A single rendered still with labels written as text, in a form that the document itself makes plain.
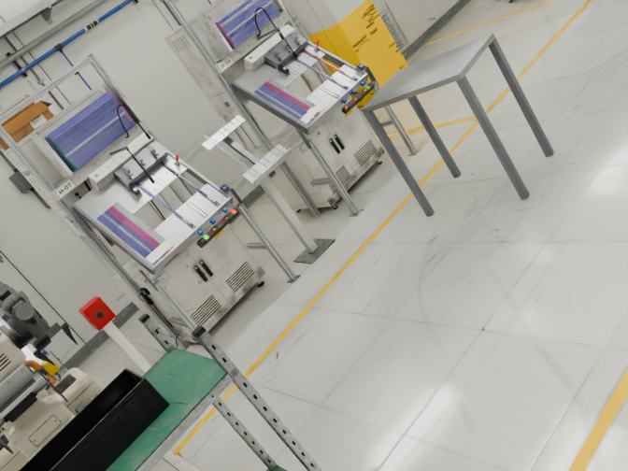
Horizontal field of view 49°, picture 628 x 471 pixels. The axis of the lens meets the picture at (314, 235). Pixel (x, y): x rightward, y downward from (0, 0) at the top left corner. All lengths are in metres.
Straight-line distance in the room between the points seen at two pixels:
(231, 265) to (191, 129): 2.09
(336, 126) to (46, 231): 2.52
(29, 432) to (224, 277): 2.16
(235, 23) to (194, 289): 1.92
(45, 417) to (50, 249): 3.23
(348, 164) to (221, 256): 1.28
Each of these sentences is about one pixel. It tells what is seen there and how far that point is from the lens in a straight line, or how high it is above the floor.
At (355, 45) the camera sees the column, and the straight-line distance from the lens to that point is 6.98.
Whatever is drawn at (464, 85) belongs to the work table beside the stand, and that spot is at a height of 0.73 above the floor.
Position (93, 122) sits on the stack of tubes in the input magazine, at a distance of 4.57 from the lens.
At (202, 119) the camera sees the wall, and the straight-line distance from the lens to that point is 6.54.
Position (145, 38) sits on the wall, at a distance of 6.48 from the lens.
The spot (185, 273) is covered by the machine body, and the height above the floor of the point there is 0.47.
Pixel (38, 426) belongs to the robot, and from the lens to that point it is 2.89.
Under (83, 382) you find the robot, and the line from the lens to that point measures 3.17.
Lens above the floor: 1.78
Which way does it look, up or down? 21 degrees down
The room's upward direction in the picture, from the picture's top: 35 degrees counter-clockwise
